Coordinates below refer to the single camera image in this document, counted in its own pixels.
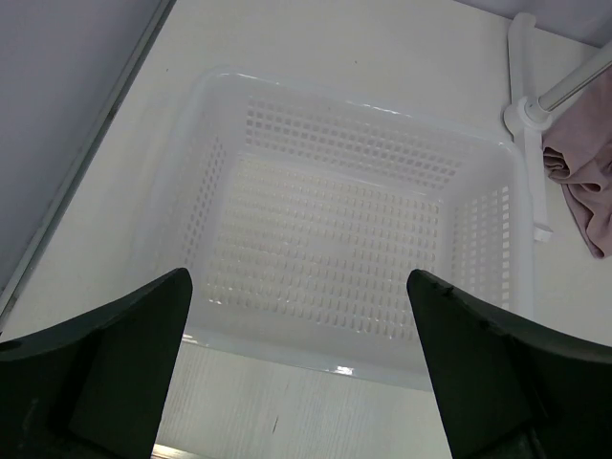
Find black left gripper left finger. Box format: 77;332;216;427
1;268;192;458

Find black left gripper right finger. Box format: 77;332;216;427
406;270;611;458

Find white metal clothes rack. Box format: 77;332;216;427
503;12;611;242

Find aluminium frame post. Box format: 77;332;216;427
1;1;174;319

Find mauve pink tank top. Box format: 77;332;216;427
543;71;611;258

